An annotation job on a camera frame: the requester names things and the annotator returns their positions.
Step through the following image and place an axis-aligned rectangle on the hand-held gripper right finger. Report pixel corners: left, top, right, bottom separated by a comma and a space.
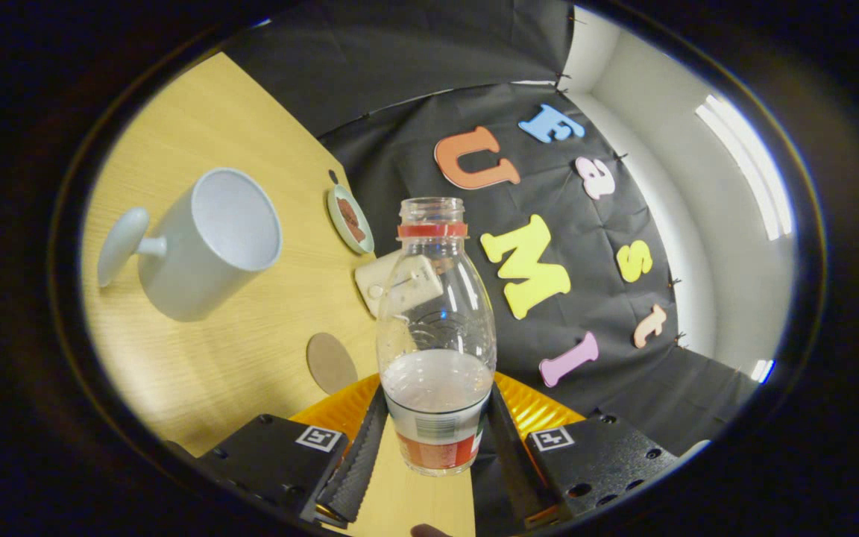
486, 371, 680, 529

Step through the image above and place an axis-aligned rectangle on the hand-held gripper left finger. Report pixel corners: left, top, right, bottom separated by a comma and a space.
195, 373, 390, 524

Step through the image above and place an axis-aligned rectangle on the clear plastic juice bottle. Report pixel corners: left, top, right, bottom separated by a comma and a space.
376, 197, 497, 477

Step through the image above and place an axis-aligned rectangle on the round brown coaster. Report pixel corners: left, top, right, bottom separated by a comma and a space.
306, 333, 359, 395

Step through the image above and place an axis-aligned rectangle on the white cup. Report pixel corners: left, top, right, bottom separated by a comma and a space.
97, 167, 283, 323

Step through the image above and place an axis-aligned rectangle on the wooden table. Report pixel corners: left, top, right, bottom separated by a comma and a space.
81, 51, 475, 537

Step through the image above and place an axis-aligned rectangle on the white toaster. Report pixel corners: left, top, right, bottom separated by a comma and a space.
354, 250, 445, 318

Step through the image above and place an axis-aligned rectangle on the pale green plate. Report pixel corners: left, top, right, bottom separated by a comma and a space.
327, 183, 375, 256

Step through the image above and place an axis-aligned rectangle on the large ceiling light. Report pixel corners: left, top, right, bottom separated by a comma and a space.
696, 95, 793, 241

